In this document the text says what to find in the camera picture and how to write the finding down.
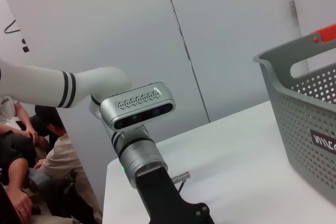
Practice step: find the grey perforated storage bin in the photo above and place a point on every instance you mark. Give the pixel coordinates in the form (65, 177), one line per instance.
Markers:
(294, 119)

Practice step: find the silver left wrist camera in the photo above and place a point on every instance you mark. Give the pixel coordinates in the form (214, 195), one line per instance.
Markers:
(136, 106)

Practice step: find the person in white shirt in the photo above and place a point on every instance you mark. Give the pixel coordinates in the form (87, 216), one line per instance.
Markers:
(10, 111)

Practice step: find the person in dark top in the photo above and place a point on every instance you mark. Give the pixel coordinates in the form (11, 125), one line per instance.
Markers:
(15, 176)

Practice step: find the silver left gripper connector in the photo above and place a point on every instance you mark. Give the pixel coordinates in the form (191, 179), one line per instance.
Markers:
(181, 176)

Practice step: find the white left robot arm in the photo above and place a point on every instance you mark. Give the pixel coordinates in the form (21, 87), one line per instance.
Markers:
(39, 87)

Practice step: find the dark chair armrest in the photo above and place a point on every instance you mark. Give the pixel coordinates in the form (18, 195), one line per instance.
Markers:
(39, 178)

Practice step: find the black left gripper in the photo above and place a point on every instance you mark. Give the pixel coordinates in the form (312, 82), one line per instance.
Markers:
(162, 197)

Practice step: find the white banner black marks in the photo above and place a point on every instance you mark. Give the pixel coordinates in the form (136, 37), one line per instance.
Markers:
(10, 11)

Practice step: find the person in beige shirt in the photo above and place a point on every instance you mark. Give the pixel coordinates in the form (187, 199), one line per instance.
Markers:
(63, 161)

